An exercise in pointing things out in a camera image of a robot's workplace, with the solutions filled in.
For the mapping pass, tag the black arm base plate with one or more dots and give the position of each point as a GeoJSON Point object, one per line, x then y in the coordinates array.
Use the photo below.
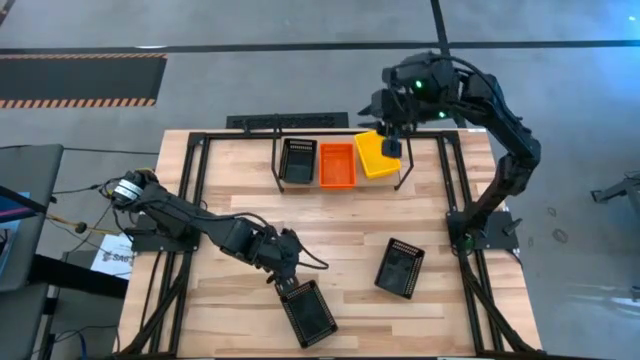
{"type": "Point", "coordinates": [145, 242]}
{"type": "Point", "coordinates": [500, 232]}

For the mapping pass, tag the grey desk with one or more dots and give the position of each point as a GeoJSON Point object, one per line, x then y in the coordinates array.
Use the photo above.
{"type": "Point", "coordinates": [30, 200]}

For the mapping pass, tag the yellow plastic basket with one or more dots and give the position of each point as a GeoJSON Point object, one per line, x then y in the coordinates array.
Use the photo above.
{"type": "Point", "coordinates": [372, 160]}

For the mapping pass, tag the black plastic basket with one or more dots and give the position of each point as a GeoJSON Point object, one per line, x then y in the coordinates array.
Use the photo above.
{"type": "Point", "coordinates": [298, 162]}
{"type": "Point", "coordinates": [310, 315]}
{"type": "Point", "coordinates": [399, 268]}

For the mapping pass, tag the black orange-striped floor mat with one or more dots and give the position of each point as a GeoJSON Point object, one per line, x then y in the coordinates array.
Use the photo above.
{"type": "Point", "coordinates": [80, 80]}

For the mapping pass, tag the black metal wooden shelf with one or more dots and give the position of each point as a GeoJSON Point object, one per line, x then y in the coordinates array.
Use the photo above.
{"type": "Point", "coordinates": [362, 184]}

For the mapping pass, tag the black desk support beam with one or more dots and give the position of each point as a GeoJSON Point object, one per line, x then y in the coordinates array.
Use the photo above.
{"type": "Point", "coordinates": [75, 275]}

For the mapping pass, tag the black perforated strip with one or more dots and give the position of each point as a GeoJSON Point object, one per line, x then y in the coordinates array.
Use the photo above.
{"type": "Point", "coordinates": [300, 121]}

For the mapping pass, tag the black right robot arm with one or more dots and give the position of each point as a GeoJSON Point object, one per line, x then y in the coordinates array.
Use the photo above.
{"type": "Point", "coordinates": [515, 145]}

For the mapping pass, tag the white printed paper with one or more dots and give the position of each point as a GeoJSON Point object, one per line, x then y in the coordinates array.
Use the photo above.
{"type": "Point", "coordinates": [112, 260]}

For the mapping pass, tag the orange plastic basket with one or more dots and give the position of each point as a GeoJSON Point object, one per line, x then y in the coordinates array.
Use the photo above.
{"type": "Point", "coordinates": [338, 165]}

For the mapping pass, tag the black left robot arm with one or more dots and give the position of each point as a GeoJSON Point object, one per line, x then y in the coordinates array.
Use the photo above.
{"type": "Point", "coordinates": [200, 222]}

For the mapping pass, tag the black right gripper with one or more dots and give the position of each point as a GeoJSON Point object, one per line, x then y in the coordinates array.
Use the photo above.
{"type": "Point", "coordinates": [395, 107]}

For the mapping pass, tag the black aluminium table frame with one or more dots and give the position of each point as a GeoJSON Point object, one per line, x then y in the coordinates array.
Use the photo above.
{"type": "Point", "coordinates": [235, 134]}

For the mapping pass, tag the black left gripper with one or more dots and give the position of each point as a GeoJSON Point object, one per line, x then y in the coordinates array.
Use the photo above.
{"type": "Point", "coordinates": [282, 252]}

